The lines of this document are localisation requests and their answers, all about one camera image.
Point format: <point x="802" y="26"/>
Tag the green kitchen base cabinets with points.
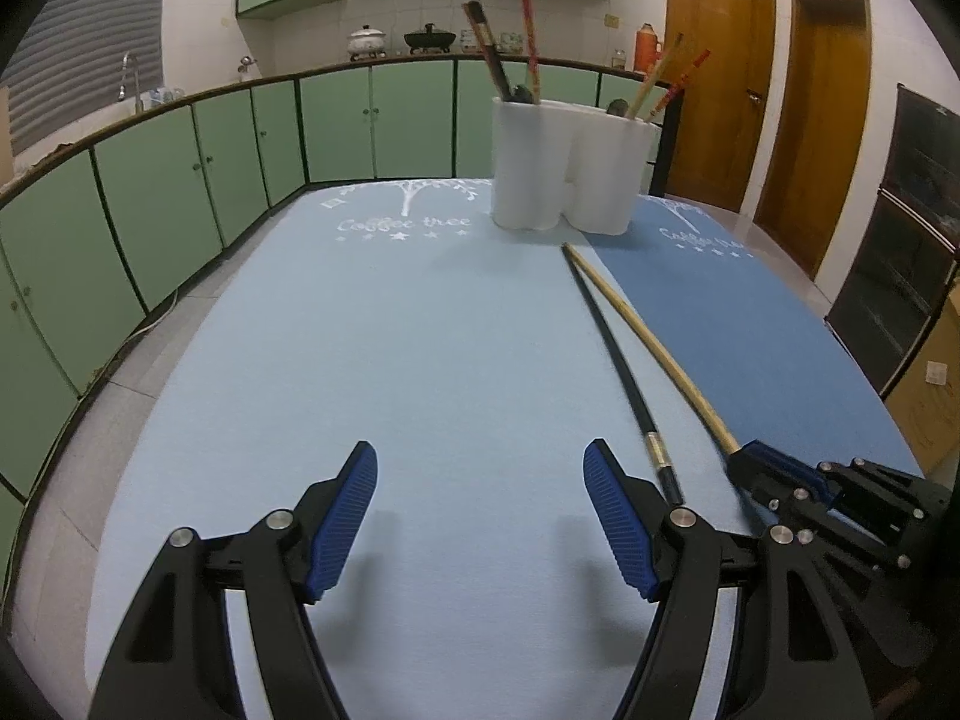
<point x="150" y="165"/>

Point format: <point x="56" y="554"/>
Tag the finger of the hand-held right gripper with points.
<point x="784" y="469"/>
<point x="757" y="487"/>

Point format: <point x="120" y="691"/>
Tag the brown wooden door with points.
<point x="720" y="142"/>
<point x="817" y="142"/>

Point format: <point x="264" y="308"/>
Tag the white plastic chopstick holder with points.
<point x="525" y="165"/>

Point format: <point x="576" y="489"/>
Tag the grey window blinds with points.
<point x="82" y="30"/>

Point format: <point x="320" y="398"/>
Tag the small metal faucet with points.
<point x="247" y="67"/>

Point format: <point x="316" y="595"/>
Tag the dark blue printed mat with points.
<point x="750" y="315"/>

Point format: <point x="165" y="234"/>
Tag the dark rounded object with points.
<point x="616" y="108"/>
<point x="523" y="94"/>

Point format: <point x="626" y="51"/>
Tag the patterned ceramic jar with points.
<point x="511" y="43"/>
<point x="466" y="43"/>

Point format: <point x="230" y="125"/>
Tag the black lidded wok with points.
<point x="429" y="39"/>

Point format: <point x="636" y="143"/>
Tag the plain bamboo chopstick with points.
<point x="660" y="349"/>

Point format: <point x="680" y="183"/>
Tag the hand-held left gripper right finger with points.
<point x="619" y="525"/>

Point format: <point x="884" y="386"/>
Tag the white lidded pot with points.
<point x="367" y="41"/>

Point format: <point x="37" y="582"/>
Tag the red thermos flask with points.
<point x="646" y="52"/>

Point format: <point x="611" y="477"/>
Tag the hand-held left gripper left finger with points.
<point x="341" y="525"/>

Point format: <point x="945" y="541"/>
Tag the black glass-front cabinet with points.
<point x="892" y="277"/>

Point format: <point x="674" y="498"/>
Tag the light blue printed mat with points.
<point x="412" y="352"/>

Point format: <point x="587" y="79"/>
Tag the curved metal sink faucet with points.
<point x="137" y="86"/>

